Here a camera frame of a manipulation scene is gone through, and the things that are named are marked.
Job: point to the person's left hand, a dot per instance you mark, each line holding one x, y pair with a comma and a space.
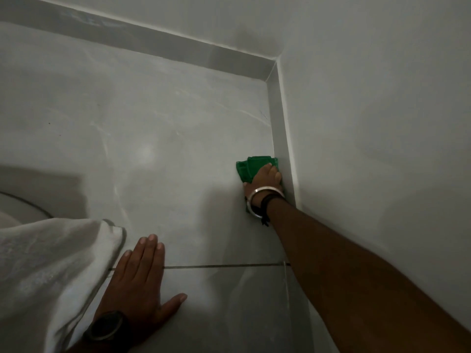
138, 283

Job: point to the person's right hand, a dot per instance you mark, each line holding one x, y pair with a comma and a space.
264, 178

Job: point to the green cloth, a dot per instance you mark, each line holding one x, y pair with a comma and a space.
250, 167

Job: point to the person's right forearm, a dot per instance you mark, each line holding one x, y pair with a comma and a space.
349, 290

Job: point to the black wrist band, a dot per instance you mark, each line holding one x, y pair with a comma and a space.
266, 202

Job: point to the black wristwatch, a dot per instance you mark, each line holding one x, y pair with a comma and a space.
106, 327

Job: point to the white towel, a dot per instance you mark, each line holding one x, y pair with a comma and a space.
48, 268

